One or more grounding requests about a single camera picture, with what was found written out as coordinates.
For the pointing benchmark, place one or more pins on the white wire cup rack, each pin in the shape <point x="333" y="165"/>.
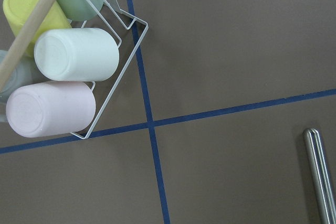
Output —
<point x="128" y="22"/>

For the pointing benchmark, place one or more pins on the yellow plastic cup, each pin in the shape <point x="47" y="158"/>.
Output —
<point x="18" y="11"/>

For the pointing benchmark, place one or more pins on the steel handle utensil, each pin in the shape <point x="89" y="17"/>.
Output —
<point x="320" y="174"/>

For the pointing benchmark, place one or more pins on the pink plastic cup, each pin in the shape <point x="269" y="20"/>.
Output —
<point x="50" y="108"/>

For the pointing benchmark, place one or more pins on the wooden rack handle rod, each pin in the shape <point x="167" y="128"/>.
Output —
<point x="23" y="39"/>

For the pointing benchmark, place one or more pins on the grey-blue plastic cup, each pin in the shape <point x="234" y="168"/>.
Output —
<point x="24" y="74"/>

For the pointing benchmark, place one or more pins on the white plastic cup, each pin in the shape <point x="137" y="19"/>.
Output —
<point x="76" y="54"/>

